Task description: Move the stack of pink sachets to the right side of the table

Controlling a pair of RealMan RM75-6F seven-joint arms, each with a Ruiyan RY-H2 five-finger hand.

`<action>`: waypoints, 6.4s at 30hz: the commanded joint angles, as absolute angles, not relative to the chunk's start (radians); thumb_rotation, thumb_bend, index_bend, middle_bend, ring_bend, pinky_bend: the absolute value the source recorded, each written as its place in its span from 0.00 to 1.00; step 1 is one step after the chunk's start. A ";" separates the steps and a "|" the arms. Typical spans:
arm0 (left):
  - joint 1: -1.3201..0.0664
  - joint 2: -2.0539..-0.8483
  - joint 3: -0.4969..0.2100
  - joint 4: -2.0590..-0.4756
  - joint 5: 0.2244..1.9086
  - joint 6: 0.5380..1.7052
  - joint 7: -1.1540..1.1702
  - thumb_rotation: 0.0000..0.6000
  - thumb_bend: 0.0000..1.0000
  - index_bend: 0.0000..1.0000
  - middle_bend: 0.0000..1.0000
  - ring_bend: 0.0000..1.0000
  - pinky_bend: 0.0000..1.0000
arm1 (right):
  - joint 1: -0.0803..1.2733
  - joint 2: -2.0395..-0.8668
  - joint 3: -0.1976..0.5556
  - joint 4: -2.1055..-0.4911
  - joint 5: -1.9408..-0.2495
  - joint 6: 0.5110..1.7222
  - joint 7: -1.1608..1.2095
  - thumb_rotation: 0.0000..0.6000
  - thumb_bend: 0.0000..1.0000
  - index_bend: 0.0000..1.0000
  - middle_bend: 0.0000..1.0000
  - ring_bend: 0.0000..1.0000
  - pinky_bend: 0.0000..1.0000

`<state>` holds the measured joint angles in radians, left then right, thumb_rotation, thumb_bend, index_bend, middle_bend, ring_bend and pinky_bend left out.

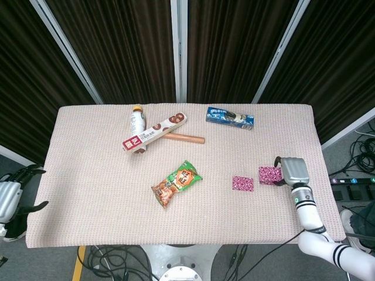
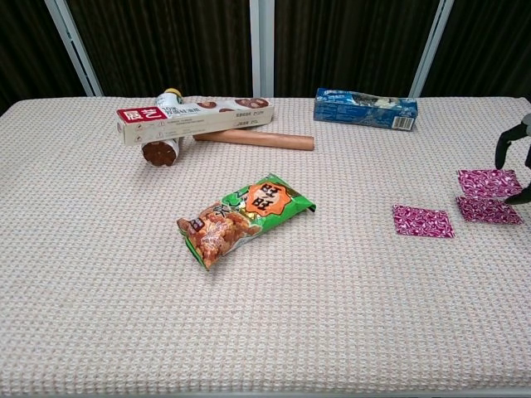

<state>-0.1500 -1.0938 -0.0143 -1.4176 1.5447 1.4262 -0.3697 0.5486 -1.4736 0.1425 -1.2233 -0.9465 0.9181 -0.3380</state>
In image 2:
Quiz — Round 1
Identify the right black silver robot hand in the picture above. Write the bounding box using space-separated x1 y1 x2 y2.
494 114 531 206

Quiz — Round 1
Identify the long white box red label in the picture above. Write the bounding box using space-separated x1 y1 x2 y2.
116 96 275 146

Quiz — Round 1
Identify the white partition post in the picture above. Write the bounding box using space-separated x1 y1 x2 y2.
43 0 104 99
248 0 275 99
408 0 455 99

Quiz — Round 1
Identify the blue cookie box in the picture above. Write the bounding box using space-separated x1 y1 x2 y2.
313 87 419 132

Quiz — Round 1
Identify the pink woven table cloth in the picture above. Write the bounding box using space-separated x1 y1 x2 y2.
0 95 531 395

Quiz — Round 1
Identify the white bottle tan cap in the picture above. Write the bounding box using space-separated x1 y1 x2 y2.
140 87 185 168

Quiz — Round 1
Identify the green snack bag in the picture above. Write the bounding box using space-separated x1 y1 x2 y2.
177 172 316 271

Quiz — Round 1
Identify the dark brown curtain panel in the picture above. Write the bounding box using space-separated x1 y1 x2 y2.
66 0 253 99
0 0 90 115
422 0 531 100
273 0 441 100

